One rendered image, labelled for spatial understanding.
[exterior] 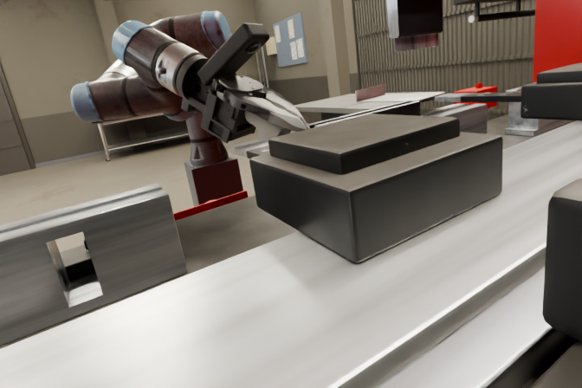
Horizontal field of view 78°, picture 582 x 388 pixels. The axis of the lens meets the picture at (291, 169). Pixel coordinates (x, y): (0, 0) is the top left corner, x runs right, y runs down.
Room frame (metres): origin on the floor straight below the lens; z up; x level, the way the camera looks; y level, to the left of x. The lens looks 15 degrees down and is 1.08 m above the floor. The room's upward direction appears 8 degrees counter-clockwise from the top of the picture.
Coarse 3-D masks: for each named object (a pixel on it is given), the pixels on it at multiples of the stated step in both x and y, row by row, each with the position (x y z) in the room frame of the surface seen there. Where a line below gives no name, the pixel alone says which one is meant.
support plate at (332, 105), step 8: (344, 96) 0.84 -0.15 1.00; (352, 96) 0.81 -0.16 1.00; (304, 104) 0.79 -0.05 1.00; (312, 104) 0.77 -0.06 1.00; (320, 104) 0.74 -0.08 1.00; (328, 104) 0.72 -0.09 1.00; (336, 104) 0.70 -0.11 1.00; (344, 104) 0.68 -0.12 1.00; (352, 104) 0.66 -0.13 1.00; (360, 104) 0.64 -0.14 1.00; (368, 104) 0.63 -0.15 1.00; (376, 104) 0.61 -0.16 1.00; (384, 104) 0.60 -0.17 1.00; (320, 112) 0.69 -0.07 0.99; (328, 112) 0.67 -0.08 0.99; (336, 112) 0.65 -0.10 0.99; (344, 112) 0.63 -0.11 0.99; (352, 112) 0.61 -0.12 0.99
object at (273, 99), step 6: (270, 96) 0.54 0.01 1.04; (276, 96) 0.54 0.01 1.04; (270, 102) 0.52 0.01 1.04; (276, 102) 0.52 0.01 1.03; (282, 102) 0.53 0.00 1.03; (282, 108) 0.52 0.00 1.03; (288, 108) 0.51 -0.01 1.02; (294, 108) 0.52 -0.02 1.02; (294, 114) 0.50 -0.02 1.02; (300, 114) 0.50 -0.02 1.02; (282, 132) 0.53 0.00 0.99; (288, 132) 0.52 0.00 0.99
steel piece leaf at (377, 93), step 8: (368, 88) 0.70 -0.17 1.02; (376, 88) 0.71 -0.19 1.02; (384, 88) 0.73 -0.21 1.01; (360, 96) 0.69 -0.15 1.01; (368, 96) 0.70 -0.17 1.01; (376, 96) 0.71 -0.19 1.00; (384, 96) 0.70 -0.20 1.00; (392, 96) 0.68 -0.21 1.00; (400, 96) 0.66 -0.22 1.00; (408, 96) 0.64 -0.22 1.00
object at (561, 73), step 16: (576, 64) 0.44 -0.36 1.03; (544, 80) 0.40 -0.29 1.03; (560, 80) 0.39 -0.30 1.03; (576, 80) 0.37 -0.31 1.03; (448, 96) 0.54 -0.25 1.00; (464, 96) 0.52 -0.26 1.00; (480, 96) 0.50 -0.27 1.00; (496, 96) 0.48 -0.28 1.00; (512, 96) 0.46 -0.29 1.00; (528, 96) 0.40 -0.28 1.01; (544, 96) 0.39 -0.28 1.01; (560, 96) 0.38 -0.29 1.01; (576, 96) 0.36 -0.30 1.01; (528, 112) 0.40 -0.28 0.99; (544, 112) 0.39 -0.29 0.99; (560, 112) 0.37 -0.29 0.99; (576, 112) 0.36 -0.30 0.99
